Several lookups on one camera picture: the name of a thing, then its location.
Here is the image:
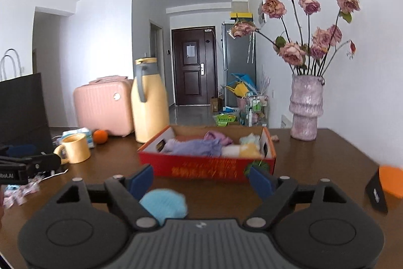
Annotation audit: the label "tissue pack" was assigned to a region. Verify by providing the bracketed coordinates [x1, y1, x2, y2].
[61, 127, 95, 149]

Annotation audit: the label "red cardboard box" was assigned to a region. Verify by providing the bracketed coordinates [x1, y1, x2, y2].
[138, 125, 277, 184]

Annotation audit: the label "orange fruit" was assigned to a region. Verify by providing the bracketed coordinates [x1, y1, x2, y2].
[92, 129, 109, 144]

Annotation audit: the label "yellow mug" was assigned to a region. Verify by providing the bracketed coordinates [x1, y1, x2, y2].
[53, 133, 92, 164]

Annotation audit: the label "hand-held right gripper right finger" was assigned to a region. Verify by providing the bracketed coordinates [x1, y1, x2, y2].
[244, 166, 347, 230]

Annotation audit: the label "black paper bag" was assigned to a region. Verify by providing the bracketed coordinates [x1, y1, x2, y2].
[0, 48, 55, 157]

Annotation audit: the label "dried pink roses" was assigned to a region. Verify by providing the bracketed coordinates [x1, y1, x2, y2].
[231, 0, 361, 77]

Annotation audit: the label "green basket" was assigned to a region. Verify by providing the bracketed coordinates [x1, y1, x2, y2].
[214, 111, 240, 127]

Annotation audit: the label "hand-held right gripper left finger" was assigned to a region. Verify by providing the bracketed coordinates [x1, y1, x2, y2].
[56, 164, 158, 231]

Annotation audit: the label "yellow white soft cloth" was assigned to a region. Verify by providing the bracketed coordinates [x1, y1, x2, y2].
[222, 144, 264, 159]

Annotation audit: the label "white trolley rack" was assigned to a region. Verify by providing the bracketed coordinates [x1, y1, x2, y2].
[245, 94, 269, 128]

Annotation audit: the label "purple glass vase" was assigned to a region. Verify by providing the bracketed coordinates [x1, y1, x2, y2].
[289, 74, 325, 141]

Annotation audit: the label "pile of candy wrappers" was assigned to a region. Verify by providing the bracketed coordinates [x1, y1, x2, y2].
[3, 176, 41, 210]

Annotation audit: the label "white cable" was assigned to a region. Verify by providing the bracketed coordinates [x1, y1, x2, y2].
[40, 168, 69, 177]

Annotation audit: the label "yellow thermos jug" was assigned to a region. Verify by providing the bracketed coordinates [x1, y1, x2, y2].
[130, 57, 171, 144]

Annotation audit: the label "pink suitcase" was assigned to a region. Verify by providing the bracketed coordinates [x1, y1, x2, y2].
[73, 76, 135, 138]

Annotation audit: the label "purple cloth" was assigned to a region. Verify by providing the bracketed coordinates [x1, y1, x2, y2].
[162, 138, 223, 158]

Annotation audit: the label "dark brown door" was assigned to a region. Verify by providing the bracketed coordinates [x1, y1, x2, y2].
[171, 26, 218, 106]

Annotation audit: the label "pink cloth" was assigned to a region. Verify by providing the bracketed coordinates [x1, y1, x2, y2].
[204, 130, 234, 147]

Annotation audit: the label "light blue knit cloth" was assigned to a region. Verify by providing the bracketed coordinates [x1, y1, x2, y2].
[139, 188, 188, 226]

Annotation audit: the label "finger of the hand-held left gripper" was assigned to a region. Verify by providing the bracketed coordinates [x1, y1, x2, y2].
[25, 153, 62, 179]

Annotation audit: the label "grey refrigerator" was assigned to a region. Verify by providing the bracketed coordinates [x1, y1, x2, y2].
[221, 21, 257, 109]

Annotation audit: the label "blue and yellow folded items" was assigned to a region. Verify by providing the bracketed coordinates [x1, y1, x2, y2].
[225, 73, 256, 99]

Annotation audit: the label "black and orange object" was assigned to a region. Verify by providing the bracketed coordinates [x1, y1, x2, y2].
[364, 165, 403, 215]

